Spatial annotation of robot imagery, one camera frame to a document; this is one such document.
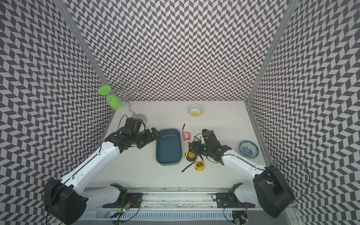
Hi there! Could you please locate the small yellow patterned bowl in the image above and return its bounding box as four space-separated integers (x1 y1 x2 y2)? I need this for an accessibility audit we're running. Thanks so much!
188 104 203 117

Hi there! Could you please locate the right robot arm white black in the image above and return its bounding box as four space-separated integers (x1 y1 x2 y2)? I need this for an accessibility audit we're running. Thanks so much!
202 129 295 218

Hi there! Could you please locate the blue white patterned plate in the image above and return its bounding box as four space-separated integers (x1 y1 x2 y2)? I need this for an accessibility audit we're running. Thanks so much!
239 141 260 158

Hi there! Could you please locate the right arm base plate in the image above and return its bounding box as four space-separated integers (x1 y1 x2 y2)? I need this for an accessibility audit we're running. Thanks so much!
214 193 256 209

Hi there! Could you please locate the teal plastic storage box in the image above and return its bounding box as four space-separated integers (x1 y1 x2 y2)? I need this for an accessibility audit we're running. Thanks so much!
156 128 182 166

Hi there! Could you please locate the chrome wire glass rack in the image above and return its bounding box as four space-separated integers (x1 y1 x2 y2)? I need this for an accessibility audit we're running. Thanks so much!
115 78 148 126

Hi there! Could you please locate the pink tape measure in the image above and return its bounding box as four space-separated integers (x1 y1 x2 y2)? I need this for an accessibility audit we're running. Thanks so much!
182 124 191 141

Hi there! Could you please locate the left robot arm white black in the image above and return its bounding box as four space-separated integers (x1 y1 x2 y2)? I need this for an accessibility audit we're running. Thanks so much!
44 118 161 225

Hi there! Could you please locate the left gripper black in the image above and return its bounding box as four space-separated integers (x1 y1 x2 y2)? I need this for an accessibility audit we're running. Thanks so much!
132 127 162 149

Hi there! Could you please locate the aluminium front rail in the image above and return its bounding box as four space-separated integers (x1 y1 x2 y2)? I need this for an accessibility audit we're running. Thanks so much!
75 190 302 225

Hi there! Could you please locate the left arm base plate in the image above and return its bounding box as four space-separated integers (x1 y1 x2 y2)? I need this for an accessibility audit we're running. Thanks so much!
102 193 143 209

